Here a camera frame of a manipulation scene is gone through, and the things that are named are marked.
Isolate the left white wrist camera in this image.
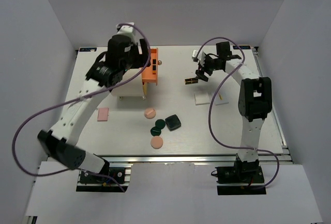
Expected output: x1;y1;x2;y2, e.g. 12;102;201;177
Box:
116;22;136;40

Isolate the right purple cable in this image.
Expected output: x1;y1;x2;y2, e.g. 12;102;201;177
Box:
200;37;280;189

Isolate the orange top drawer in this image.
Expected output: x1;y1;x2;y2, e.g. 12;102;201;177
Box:
141;48;162;85

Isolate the pink rectangular palette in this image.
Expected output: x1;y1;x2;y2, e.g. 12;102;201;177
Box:
97;108;109;122

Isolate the white square compact left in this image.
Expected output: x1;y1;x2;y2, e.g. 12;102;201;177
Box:
194;92;210;106

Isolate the dark green puff upper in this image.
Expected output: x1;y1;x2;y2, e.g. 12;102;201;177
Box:
155;119;166;129

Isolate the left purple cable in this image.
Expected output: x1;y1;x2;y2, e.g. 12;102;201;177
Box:
11;23;152;192

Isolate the blue label sticker left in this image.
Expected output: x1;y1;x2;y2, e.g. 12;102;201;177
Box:
79;47;97;52

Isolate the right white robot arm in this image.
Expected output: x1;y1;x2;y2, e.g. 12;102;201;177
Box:
192;42;272;182

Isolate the dark green puff with label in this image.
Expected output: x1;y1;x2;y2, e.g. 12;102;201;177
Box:
150;126;161;137

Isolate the pink puff with strap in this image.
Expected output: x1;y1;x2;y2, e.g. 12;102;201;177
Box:
144;108;156;119

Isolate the black gold lipstick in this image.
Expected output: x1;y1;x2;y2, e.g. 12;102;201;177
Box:
185;78;199;85
152;59;157;74

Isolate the white square compact with gold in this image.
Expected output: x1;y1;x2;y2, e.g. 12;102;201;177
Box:
214;92;229;106

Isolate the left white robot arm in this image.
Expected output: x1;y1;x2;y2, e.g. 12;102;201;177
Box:
37;34;150;182

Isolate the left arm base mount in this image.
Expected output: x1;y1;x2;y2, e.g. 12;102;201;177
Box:
76;163;131;193

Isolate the cream round drawer organizer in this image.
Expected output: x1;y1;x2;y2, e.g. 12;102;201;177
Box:
111;62;146;98

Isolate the black square compact case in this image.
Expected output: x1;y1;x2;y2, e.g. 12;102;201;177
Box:
165;114;182;131

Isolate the plain pink round puff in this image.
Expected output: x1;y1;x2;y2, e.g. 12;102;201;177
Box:
151;136;163;149

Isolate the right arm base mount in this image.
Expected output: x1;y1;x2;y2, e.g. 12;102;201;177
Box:
211;158;266;196

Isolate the purple cable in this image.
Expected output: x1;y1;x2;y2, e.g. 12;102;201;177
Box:
11;23;152;192
200;37;280;189

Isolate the blue label sticker right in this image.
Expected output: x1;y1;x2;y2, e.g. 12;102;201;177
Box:
233;45;251;50

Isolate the blue label sticker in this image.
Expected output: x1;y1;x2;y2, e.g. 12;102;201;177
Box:
233;45;251;50
79;47;97;52

